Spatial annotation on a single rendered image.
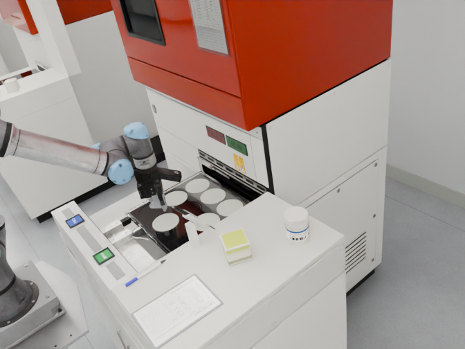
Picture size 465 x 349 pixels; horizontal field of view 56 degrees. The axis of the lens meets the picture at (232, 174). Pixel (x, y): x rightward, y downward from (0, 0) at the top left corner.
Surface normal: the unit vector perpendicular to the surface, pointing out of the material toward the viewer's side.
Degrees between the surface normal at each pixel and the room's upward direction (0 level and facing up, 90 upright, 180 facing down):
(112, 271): 0
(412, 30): 90
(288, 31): 90
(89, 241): 0
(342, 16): 90
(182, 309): 0
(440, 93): 90
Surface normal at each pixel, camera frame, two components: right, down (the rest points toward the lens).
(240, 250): 0.25, 0.50
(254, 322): 0.62, 0.36
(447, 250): -0.15, -0.82
